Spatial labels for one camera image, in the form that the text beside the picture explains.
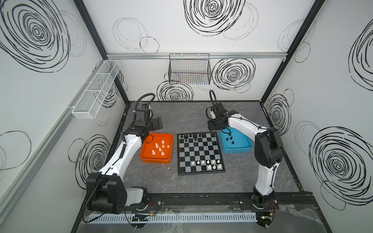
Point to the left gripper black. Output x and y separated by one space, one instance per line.
157 124

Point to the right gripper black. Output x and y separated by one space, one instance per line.
212 125

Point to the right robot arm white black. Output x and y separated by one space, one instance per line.
268 150

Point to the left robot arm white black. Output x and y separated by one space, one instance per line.
105 189

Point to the black white chess board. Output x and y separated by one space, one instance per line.
199 153

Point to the orange plastic tray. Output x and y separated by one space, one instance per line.
158 148

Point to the blue plastic tray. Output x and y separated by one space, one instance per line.
243 143

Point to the black wire basket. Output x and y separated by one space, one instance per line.
190 68

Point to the white wire shelf basket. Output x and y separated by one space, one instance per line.
98 87

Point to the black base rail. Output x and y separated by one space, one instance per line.
241 200

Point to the white slotted cable duct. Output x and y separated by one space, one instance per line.
173 218

